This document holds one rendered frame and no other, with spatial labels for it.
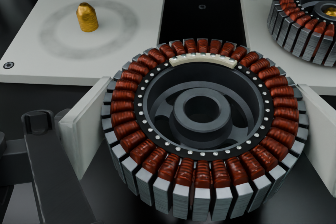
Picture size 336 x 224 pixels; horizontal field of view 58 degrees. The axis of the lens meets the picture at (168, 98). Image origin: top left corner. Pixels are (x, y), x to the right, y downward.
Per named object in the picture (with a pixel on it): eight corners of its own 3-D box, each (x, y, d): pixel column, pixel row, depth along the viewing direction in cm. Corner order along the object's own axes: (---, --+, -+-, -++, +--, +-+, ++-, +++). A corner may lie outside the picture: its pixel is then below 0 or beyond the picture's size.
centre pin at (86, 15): (96, 32, 32) (91, 10, 30) (78, 32, 32) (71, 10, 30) (100, 21, 33) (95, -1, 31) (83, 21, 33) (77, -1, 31)
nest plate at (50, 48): (152, 89, 28) (151, 79, 27) (-3, 83, 29) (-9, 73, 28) (165, -1, 38) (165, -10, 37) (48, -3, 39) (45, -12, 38)
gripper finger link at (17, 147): (47, 192, 12) (-27, 188, 12) (87, 134, 17) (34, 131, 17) (42, 159, 11) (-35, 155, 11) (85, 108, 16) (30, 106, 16)
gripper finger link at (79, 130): (80, 183, 14) (64, 182, 14) (115, 119, 20) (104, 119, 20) (74, 122, 13) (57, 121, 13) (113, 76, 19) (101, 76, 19)
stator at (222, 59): (310, 232, 15) (340, 203, 12) (92, 217, 16) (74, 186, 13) (275, 75, 23) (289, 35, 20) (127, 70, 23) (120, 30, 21)
